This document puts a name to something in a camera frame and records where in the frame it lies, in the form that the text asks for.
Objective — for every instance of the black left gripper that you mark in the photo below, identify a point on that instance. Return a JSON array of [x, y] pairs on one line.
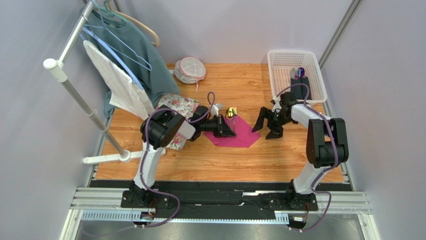
[[222, 128]]

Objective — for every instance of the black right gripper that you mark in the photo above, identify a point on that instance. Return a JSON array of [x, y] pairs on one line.
[[274, 119]]

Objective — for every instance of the iridescent gold spoon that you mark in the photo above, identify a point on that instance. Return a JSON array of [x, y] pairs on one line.
[[230, 114]]

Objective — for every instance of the magenta paper napkin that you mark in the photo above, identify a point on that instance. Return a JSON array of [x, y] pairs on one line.
[[245, 138]]

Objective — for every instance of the iridescent fork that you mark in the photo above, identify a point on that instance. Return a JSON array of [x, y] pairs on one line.
[[235, 118]]

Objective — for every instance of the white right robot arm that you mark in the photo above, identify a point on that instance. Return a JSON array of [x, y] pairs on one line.
[[326, 145]]

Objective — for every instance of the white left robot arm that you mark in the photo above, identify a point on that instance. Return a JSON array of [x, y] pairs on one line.
[[158, 130]]

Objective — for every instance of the dark rolled napkin bundle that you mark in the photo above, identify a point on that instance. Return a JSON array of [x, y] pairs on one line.
[[298, 76]]

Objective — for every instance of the floral cloth mat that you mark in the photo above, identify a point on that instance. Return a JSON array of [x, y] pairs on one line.
[[184, 106]]

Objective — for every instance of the white plastic basket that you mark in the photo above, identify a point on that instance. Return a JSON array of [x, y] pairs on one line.
[[287, 67]]

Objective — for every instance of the white mesh laundry pouch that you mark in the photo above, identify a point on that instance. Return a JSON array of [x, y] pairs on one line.
[[190, 70]]

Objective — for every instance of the blue clothes hanger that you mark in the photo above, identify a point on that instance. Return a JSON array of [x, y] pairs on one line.
[[139, 60]]

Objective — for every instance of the white towel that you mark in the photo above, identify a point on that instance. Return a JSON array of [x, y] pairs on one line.
[[125, 94]]

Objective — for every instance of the wooden clothes hanger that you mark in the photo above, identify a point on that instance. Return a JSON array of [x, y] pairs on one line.
[[114, 7]]

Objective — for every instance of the teal t-shirt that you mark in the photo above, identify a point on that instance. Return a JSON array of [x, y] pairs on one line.
[[129, 64]]

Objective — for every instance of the metal clothes rack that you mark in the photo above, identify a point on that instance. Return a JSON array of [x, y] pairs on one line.
[[56, 69]]

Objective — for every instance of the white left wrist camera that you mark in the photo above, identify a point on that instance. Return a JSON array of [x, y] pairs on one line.
[[215, 110]]

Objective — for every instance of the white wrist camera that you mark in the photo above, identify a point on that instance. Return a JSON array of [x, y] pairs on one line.
[[276, 104], [215, 110]]

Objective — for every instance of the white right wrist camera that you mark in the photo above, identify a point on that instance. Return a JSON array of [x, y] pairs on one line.
[[276, 104]]

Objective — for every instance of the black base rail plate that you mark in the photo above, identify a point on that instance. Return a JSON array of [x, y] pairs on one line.
[[218, 200]]

